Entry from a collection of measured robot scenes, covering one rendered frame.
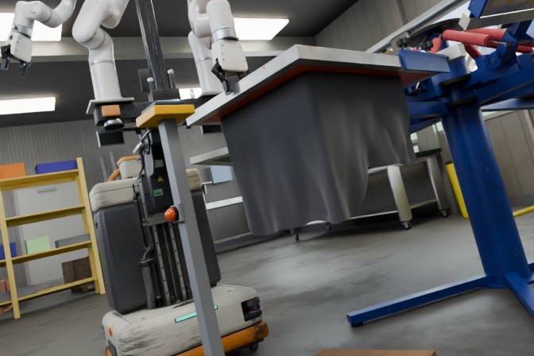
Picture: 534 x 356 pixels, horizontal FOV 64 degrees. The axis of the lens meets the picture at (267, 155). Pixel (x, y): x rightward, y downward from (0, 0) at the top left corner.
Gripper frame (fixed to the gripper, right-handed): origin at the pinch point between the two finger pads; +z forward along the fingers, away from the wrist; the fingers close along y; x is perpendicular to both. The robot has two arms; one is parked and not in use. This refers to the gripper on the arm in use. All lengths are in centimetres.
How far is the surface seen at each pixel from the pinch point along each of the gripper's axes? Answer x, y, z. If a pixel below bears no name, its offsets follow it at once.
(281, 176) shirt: 2.8, -7.3, 28.9
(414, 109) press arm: 3, -94, 9
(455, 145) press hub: -2, -133, 28
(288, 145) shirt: 8.6, -7.3, 20.9
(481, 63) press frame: 26, -119, -3
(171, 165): -10.9, 21.1, 19.4
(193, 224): -10.0, 18.4, 37.2
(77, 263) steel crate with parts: -624, -119, 51
